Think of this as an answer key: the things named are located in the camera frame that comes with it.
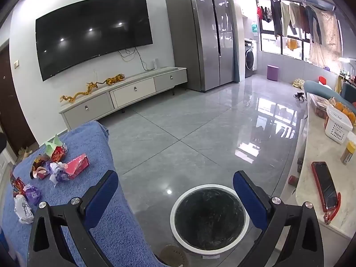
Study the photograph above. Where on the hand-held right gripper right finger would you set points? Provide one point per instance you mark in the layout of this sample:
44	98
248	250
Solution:
250	197

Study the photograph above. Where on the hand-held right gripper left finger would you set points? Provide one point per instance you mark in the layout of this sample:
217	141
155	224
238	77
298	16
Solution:
103	197

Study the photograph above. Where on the pink cardboard box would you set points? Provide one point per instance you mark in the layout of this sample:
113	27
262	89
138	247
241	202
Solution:
78	166

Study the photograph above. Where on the white bin with black liner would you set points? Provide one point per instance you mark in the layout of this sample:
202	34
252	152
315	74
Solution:
208	219

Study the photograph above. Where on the purple white wrapper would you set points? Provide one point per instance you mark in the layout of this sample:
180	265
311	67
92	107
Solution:
58	173

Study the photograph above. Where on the dark red snack wrapper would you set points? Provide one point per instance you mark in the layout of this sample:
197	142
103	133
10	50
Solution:
59	154

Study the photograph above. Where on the red white wrapper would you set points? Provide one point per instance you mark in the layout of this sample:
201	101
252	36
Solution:
40	169

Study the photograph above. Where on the purple plastic wrapper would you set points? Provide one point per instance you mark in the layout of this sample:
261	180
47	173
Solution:
32	194

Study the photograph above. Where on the green paper wrapper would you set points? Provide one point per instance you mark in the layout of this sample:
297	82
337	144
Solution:
52	147

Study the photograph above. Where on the white plastic wrapper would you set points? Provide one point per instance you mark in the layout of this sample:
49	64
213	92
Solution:
23	210

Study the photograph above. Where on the red foil wrapper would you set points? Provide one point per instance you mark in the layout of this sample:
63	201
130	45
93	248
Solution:
17	186

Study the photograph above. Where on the blue towel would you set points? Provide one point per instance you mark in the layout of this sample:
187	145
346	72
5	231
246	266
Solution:
116	242

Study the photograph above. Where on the red phone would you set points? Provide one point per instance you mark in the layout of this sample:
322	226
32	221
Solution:
324	185

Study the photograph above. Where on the white marble table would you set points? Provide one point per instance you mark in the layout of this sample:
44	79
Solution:
314	150

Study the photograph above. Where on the beige shoes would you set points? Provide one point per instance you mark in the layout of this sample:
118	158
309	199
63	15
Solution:
25	152

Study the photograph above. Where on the round brown pad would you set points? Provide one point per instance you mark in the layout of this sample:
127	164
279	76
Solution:
173	256

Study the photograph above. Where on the golden dragon ornament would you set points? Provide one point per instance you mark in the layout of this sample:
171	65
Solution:
83	91

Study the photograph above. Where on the yellow-lid jar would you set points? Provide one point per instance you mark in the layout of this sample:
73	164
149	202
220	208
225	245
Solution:
349	153

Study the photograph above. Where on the beige television cabinet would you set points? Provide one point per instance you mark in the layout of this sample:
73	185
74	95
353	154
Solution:
133	91

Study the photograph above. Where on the black toy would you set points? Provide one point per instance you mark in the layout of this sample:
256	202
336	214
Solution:
300	96

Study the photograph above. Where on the white plastic basket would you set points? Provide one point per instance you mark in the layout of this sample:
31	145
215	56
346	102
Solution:
338	125

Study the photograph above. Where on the clear food container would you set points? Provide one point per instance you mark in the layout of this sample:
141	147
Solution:
319	104

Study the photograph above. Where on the golden tiger ornament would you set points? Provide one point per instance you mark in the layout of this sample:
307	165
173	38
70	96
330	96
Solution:
114	79

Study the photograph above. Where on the gold cloth bundle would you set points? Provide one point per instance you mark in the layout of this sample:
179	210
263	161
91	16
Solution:
299	83

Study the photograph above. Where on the purple stool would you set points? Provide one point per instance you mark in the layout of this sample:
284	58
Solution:
272	73

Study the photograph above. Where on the teal sofa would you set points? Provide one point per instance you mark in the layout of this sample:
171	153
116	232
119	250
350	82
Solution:
317	87

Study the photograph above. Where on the pile of oranges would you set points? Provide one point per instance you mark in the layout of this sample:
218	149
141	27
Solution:
346	111

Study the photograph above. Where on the dark brown door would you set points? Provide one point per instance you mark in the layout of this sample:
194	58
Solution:
11	103

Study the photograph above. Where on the grey washing machine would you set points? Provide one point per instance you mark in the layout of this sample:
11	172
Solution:
251	59

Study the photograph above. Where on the red cushion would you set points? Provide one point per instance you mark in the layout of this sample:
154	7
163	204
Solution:
324	80

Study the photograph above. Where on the white router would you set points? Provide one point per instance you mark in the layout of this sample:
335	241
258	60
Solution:
155	64

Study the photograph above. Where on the black-framed window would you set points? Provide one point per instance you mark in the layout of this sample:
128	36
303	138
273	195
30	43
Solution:
268	40

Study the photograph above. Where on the yellow cloth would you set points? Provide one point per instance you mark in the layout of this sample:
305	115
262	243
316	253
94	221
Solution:
292	44

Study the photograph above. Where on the grey double-door refrigerator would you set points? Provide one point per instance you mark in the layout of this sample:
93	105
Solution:
194	39

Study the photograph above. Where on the beige floral sheet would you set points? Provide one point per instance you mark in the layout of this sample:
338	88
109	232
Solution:
325	41

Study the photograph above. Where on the row of hanging clothes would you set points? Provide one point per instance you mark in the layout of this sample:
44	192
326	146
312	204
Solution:
294	16

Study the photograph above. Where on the white wall switch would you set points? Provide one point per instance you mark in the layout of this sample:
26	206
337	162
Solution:
16	64

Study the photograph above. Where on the black wall television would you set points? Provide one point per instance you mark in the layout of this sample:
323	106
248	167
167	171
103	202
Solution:
91	33

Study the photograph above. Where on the green white wall dispenser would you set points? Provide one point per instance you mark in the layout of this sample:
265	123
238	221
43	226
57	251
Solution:
254	28

